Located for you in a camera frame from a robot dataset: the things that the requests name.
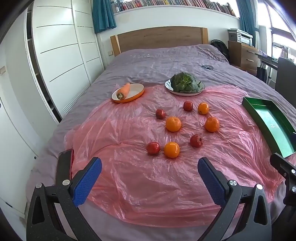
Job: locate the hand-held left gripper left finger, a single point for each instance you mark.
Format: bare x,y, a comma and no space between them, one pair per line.
87,183

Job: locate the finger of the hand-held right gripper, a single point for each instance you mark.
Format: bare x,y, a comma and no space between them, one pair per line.
294,135
283,165

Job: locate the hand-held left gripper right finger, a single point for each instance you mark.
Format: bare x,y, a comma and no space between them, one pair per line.
210,180

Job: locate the green tray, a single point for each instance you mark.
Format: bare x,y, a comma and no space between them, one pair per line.
270,120

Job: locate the red apple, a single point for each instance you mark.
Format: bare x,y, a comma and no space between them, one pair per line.
160,113
188,106
153,148
196,140

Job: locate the orange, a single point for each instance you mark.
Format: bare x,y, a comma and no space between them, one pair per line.
203,108
212,124
171,150
173,124

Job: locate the pink plastic sheet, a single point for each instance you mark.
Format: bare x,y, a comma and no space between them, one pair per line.
138,180

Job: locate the dark grey chair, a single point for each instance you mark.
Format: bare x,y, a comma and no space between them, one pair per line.
285,74

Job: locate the dark blue bag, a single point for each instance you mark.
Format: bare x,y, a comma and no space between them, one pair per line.
262,71

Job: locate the grey desk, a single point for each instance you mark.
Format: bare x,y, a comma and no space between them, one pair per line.
266,59

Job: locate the wooden dresser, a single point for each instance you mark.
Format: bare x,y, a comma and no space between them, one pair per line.
245,55

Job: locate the carrot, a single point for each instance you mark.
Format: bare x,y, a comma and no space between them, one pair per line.
124,90

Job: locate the green leafy vegetable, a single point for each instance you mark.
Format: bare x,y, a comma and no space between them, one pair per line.
185,83

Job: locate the window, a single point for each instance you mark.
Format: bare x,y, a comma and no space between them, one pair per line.
279,34

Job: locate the white round plate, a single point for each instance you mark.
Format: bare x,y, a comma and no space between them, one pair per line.
168,86

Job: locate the orange oval dish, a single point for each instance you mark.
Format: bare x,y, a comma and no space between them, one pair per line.
137,89

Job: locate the black glasses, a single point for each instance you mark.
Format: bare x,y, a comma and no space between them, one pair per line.
207,67

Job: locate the grey printer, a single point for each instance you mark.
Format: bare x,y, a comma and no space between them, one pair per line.
240,37

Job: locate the black backpack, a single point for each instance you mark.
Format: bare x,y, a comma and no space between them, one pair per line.
219,47

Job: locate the teal curtain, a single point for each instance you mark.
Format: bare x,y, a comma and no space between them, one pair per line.
247,18
103,16

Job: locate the white wardrobe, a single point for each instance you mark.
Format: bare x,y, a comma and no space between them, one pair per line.
60,58

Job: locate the wooden headboard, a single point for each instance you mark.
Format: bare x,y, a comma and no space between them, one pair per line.
159,37

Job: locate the row of books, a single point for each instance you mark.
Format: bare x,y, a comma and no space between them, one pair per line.
185,3

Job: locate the wall socket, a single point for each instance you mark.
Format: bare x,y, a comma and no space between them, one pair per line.
111,53

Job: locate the light switch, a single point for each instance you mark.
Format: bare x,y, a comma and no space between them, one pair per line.
2,70

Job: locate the white wall shelf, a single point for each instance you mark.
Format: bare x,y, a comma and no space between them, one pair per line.
175,9

